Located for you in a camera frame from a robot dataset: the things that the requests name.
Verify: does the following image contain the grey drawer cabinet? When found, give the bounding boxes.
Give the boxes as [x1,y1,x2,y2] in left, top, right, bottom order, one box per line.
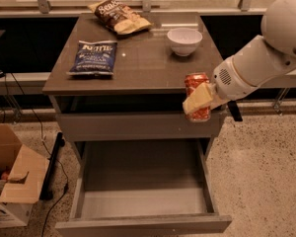
[41,12,238,237]

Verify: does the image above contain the red coke can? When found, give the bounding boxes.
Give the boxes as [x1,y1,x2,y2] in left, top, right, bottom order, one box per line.
[183,73,213,122]

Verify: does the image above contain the open cardboard box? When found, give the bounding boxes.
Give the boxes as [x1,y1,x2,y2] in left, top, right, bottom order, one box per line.
[0,124,49,228]

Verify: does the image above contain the brown Sea Salt chips bag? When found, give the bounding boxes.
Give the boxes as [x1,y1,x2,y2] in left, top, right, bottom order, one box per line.
[88,0,152,35]

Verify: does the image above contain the white ceramic bowl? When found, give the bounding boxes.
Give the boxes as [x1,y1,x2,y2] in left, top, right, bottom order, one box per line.
[167,28,203,56]

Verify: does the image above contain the blue Kettle chips bag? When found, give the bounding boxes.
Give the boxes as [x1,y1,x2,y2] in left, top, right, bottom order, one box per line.
[67,40,117,76]

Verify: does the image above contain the open grey drawer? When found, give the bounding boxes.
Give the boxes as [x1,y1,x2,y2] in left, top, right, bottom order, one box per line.
[55,139,232,237]

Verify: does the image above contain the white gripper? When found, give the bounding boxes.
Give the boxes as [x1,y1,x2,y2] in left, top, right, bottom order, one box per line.
[183,57,257,115]

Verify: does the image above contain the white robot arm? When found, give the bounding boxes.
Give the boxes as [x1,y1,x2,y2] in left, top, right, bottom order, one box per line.
[183,0,296,115]

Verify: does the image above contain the black floor cable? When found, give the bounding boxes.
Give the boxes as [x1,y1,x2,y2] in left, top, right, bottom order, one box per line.
[3,72,70,237]

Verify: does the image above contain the closed grey drawer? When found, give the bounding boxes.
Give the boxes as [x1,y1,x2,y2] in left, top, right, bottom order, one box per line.
[56,112,226,142]

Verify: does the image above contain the black bar on floor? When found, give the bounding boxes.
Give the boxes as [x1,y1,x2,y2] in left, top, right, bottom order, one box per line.
[39,132,65,200]

